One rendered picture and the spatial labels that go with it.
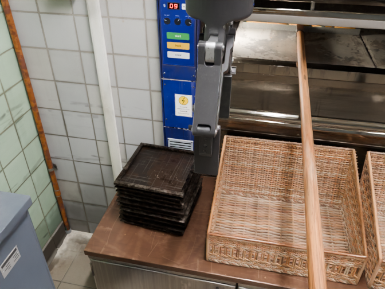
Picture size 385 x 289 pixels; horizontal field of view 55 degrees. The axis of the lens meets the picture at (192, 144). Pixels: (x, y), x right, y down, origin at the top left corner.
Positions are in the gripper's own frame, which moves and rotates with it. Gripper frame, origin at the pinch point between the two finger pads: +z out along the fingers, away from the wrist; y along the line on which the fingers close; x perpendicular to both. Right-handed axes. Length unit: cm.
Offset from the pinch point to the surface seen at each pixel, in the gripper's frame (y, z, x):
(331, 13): -81, 6, 26
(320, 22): -81, 8, 23
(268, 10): -82, 6, 7
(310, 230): -9.2, 26.3, 18.6
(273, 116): -58, 31, 12
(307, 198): -18.7, 26.7, 18.6
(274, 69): -96, 32, 12
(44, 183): -90, 106, -101
